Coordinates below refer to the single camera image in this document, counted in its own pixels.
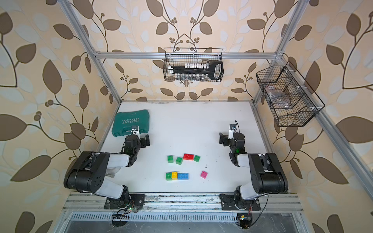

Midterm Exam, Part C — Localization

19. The red lego brick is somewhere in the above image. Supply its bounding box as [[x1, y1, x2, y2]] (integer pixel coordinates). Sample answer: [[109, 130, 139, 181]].
[[183, 153, 194, 161]]

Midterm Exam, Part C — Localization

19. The green lego brick front row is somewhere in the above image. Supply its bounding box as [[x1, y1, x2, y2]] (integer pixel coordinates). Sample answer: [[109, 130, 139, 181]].
[[165, 172, 173, 181]]

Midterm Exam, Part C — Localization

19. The yellow lego brick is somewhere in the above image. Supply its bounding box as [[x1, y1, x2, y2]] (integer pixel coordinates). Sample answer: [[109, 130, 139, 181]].
[[171, 172, 178, 181]]

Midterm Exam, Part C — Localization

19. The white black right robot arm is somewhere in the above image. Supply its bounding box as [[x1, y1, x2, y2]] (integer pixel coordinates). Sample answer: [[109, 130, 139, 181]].
[[219, 132, 288, 209]]

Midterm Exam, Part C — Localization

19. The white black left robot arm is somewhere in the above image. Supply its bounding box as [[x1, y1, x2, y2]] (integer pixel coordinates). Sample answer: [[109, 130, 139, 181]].
[[64, 135, 150, 202]]

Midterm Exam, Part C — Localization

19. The pink lego brick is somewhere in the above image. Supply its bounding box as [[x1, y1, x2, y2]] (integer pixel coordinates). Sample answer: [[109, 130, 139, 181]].
[[200, 171, 208, 179]]

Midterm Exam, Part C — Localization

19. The blue lego brick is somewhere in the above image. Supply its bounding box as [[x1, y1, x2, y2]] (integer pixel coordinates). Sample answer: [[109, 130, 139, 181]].
[[177, 173, 189, 180]]

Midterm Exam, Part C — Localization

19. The green plastic tool case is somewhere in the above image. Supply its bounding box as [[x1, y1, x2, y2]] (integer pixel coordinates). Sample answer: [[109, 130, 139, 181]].
[[111, 110, 150, 137]]

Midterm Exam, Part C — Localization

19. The plastic bag in basket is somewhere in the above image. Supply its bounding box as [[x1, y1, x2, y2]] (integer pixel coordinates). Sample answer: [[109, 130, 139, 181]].
[[265, 85, 291, 109]]

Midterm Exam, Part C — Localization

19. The black white socket tool set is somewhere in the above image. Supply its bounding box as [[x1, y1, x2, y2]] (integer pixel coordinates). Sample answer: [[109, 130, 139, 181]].
[[167, 61, 224, 81]]

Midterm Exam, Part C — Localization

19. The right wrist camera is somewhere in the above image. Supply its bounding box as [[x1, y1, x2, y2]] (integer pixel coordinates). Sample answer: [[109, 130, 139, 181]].
[[228, 124, 237, 140]]

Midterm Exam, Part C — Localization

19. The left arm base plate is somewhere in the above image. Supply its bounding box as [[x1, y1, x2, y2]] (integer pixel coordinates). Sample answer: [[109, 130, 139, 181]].
[[104, 194, 145, 211]]

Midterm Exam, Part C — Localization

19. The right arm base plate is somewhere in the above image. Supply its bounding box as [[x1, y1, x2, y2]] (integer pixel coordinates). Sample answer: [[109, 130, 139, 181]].
[[219, 194, 261, 211]]

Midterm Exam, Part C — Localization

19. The aluminium front rail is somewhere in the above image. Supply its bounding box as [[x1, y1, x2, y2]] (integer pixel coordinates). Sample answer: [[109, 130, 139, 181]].
[[62, 192, 304, 214]]

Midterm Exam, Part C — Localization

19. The black wire basket right wall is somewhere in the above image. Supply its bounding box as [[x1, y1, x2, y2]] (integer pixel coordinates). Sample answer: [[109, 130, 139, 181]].
[[256, 61, 325, 127]]

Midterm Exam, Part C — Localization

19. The black wire basket wall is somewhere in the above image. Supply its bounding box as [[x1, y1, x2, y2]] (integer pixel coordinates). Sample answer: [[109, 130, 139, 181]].
[[256, 61, 325, 127], [163, 47, 224, 82]]

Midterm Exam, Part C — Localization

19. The black wire basket back wall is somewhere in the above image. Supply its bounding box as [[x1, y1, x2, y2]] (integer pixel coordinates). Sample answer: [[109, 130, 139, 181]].
[[163, 47, 224, 82]]

